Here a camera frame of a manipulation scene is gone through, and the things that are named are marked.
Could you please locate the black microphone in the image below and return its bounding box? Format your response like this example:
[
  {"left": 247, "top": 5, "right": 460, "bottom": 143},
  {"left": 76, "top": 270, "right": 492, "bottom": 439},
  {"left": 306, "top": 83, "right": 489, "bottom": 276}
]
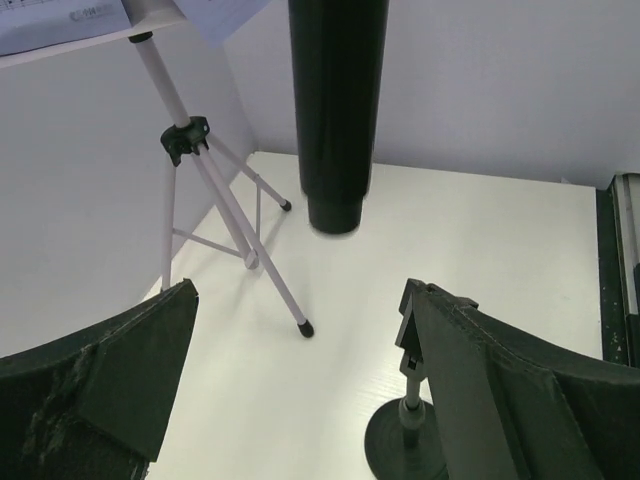
[{"left": 288, "top": 0, "right": 389, "bottom": 236}]

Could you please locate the right sheet music page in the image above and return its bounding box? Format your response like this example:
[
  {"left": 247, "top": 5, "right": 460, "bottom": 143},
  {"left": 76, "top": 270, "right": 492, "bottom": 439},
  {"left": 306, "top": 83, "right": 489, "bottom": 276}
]
[{"left": 1, "top": 0, "right": 131, "bottom": 56}]

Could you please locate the left sheet music page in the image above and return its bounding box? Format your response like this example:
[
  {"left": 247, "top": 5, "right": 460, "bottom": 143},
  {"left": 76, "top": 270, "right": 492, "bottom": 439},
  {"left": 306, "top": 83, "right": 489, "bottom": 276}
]
[{"left": 174, "top": 0, "right": 270, "bottom": 47}]

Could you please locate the white music stand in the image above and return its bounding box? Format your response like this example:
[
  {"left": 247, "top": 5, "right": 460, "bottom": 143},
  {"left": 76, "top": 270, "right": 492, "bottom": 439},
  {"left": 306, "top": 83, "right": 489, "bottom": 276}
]
[{"left": 0, "top": 0, "right": 316, "bottom": 340}]

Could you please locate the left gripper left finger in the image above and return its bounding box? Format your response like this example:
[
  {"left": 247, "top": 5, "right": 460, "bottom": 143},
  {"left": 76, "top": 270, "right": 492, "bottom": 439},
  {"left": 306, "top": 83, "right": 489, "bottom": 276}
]
[{"left": 1, "top": 279, "right": 199, "bottom": 479}]

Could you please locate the sheet music page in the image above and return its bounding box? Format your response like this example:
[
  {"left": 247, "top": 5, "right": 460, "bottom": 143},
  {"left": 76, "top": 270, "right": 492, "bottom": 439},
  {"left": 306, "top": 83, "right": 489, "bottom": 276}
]
[
  {"left": 1, "top": 0, "right": 131, "bottom": 56},
  {"left": 174, "top": 0, "right": 270, "bottom": 47}
]

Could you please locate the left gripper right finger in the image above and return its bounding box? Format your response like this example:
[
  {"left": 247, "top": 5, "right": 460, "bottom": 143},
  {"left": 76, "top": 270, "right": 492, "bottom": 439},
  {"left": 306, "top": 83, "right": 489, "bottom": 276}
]
[{"left": 400, "top": 279, "right": 639, "bottom": 479}]

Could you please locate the aluminium frame rail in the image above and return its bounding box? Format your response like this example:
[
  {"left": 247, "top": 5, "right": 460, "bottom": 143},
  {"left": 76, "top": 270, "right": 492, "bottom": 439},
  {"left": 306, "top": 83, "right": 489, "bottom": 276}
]
[{"left": 596, "top": 173, "right": 639, "bottom": 368}]

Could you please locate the black mic stand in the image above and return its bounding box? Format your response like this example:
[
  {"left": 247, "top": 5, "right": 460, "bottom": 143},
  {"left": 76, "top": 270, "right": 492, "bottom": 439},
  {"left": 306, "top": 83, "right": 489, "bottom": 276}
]
[{"left": 364, "top": 349, "right": 451, "bottom": 480}]

